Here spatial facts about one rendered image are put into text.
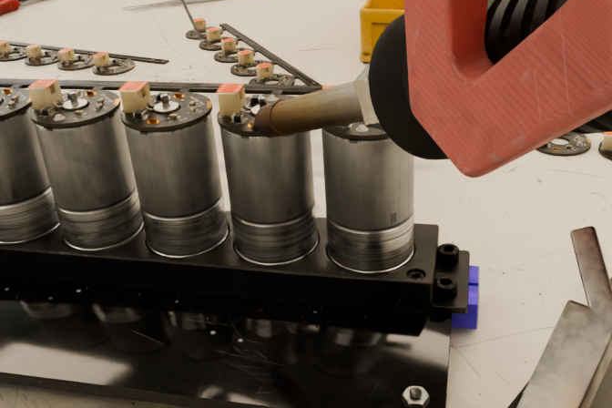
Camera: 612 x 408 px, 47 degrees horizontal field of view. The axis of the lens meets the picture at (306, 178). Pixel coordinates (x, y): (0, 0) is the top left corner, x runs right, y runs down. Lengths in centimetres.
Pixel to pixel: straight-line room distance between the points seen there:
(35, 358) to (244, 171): 7
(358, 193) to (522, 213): 10
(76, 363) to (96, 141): 6
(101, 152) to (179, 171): 2
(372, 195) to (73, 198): 9
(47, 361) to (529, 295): 14
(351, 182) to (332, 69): 23
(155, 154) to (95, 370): 6
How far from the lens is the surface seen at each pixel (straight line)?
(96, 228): 22
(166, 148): 19
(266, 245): 20
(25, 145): 22
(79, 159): 21
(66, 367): 20
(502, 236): 25
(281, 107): 16
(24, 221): 23
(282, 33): 47
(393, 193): 18
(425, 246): 21
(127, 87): 20
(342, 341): 19
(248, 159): 18
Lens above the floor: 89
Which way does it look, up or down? 28 degrees down
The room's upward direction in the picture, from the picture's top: 4 degrees counter-clockwise
